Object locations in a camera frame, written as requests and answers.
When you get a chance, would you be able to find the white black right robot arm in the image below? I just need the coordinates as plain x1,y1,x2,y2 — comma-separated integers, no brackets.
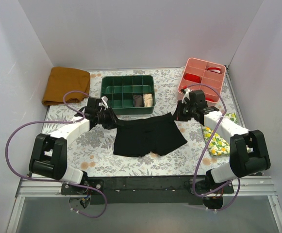
173,101,271,193

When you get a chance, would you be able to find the aluminium frame rail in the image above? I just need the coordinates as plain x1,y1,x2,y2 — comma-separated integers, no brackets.
7,176,282,233

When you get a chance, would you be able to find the beige rolled underwear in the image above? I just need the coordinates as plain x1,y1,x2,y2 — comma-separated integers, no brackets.
143,93,153,107

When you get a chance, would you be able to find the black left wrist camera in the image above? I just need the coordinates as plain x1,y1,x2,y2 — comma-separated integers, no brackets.
84,96,109,114

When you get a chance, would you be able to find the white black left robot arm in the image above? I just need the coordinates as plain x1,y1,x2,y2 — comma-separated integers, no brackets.
29,108,118,194

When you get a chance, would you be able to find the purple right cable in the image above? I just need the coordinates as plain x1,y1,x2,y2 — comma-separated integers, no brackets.
182,84,241,211

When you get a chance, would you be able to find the lemon print folded cloth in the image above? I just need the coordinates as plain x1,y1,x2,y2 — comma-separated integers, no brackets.
201,111,239,156

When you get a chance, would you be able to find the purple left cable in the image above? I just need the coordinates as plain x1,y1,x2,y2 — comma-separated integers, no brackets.
5,91,107,218

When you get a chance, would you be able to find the green divided organizer box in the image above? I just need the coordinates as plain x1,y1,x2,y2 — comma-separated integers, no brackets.
100,75,155,115

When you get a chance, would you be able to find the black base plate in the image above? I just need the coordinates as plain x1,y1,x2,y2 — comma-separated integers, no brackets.
60,175,222,205

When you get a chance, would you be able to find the floral patterned table mat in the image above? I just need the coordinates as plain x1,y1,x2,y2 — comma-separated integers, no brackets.
47,68,241,177

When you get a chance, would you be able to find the brown folded cloth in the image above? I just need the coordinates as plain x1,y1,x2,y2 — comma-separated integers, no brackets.
42,67,91,106

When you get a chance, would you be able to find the pink divided organizer box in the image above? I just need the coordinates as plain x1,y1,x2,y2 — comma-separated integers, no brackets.
176,58,227,110

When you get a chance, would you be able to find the purple cable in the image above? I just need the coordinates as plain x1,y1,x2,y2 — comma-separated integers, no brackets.
5,91,107,218
182,84,241,211

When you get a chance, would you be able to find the red white rolled cloth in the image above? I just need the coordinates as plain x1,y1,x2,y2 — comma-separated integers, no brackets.
206,66,221,74

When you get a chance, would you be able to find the red cloth front compartment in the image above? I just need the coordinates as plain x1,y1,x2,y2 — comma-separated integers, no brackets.
205,97,216,102

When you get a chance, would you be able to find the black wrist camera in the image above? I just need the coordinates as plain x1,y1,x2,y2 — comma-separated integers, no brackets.
84,96,109,114
181,88,208,108

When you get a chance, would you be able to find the grey rolled underwear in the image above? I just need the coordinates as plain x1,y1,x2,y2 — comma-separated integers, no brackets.
133,95,144,108

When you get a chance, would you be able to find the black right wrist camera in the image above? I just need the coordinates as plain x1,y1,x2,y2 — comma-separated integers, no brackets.
181,88,208,108

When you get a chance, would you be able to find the black underwear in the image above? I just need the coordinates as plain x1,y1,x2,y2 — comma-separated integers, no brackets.
113,113,187,157

